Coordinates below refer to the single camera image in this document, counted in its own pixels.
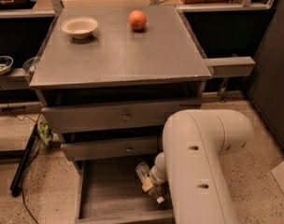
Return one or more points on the grey side shelf beam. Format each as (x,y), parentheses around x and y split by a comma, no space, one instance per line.
(230,66)

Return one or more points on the blue patterned bowl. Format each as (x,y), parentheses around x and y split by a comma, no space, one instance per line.
(5,64)

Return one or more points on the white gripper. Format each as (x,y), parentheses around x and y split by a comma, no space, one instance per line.
(155,174)

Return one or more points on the cream paper bowl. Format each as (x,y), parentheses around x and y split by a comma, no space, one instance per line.
(80,27)

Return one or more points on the blue plastic bottle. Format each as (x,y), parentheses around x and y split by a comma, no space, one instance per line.
(142,171)

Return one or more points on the bottom grey drawer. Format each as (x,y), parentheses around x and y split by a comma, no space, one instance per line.
(110,192)

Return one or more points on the grey drawer cabinet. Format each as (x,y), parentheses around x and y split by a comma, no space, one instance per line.
(119,65)

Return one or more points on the grey drawer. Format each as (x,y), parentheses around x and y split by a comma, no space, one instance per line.
(87,118)
(113,148)
(110,192)

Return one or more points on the clear plastic container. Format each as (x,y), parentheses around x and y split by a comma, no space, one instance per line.
(30,65)

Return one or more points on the orange fruit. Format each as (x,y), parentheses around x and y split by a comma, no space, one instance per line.
(137,20)

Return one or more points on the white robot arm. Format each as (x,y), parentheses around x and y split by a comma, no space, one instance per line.
(193,140)

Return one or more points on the top grey drawer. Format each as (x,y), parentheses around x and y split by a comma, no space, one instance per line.
(87,118)

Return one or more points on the green power strip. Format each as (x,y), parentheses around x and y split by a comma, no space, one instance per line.
(44,133)

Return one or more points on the black floor stand leg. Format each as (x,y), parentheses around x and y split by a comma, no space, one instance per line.
(15,185)

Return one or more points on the middle grey drawer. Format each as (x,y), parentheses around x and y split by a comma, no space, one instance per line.
(113,148)

